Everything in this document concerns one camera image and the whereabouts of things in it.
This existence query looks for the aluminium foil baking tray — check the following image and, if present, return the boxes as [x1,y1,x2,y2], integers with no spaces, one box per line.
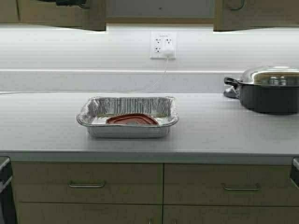
[76,97,179,138]

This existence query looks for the small grey object behind pot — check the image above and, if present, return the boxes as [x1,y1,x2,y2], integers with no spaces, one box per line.
[223,86,240,99]

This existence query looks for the right lower cabinet door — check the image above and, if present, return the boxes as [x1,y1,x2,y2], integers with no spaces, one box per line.
[163,205,299,224]

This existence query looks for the cabinet door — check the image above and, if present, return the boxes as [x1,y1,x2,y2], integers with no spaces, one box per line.
[18,203,162,224]
[214,0,299,32]
[0,0,106,31]
[163,205,299,224]

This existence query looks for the left upper cabinet door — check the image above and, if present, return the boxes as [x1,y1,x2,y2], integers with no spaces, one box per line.
[0,0,106,31]

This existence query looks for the black cooking pot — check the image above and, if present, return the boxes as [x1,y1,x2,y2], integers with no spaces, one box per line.
[224,77,299,115]

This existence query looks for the shiny steel pot lid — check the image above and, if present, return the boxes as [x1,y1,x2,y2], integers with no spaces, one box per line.
[239,66,299,87]

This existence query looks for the right upper cabinet door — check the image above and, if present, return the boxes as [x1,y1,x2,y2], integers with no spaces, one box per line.
[214,0,299,32]

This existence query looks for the left lower cabinet door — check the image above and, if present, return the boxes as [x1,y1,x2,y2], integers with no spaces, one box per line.
[18,203,162,224]

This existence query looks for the red plastic container lid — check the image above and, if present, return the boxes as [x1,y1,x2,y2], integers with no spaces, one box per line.
[106,113,158,125]

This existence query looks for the right wooden drawer front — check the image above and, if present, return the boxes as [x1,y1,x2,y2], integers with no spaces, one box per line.
[164,164,299,206]

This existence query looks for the wooden drawer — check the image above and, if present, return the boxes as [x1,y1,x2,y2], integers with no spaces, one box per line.
[12,162,163,204]
[164,164,299,206]

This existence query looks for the left wooden drawer front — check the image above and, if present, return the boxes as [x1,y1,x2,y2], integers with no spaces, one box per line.
[12,162,163,204]

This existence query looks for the stainless steel microwave oven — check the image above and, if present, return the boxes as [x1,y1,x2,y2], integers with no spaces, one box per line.
[0,182,17,224]

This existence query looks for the white wall power outlet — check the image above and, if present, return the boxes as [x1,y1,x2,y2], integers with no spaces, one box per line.
[150,31,177,60]

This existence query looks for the left drawer metal handle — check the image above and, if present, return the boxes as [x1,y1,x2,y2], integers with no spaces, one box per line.
[68,181,106,189]

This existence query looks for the drawer metal handle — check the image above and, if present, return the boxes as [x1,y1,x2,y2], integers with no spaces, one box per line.
[68,181,106,189]
[222,183,261,192]

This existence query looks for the left upper door handle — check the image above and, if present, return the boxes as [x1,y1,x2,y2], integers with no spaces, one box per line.
[78,0,90,9]

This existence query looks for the right drawer metal handle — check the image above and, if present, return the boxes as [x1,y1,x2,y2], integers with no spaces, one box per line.
[222,183,261,192]

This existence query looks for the right upper door handle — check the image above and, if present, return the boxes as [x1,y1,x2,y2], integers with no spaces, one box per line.
[226,0,246,11]

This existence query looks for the left grey robot base bracket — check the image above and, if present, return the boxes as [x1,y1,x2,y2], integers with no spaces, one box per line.
[0,157,13,193]

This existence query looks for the right grey robot base bracket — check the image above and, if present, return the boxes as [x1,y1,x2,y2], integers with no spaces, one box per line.
[290,157,299,188]

